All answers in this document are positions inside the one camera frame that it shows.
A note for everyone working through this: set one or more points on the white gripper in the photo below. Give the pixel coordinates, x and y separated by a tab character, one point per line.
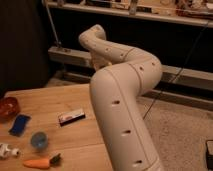
98	61

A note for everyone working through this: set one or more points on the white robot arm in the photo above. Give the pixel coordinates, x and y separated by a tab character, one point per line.
113	93

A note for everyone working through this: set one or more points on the metal shelf pole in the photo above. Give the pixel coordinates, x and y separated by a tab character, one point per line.
57	41

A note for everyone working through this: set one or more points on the blue cloth piece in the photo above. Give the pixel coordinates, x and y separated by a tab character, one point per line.
19	125

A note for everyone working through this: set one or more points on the blue transparent cup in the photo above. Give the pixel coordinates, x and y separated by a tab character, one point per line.
39	140

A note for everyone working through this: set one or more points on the orange bowl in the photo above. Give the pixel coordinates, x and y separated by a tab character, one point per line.
9	107

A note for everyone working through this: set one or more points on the wooden shelf board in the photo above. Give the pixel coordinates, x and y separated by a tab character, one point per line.
137	15

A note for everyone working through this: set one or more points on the orange toy carrot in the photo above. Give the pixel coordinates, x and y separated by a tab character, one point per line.
42	163

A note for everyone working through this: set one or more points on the white toy piece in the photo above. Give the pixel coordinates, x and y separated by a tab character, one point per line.
6	150

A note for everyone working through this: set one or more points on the black device on floor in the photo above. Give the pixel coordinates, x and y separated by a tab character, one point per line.
209	156

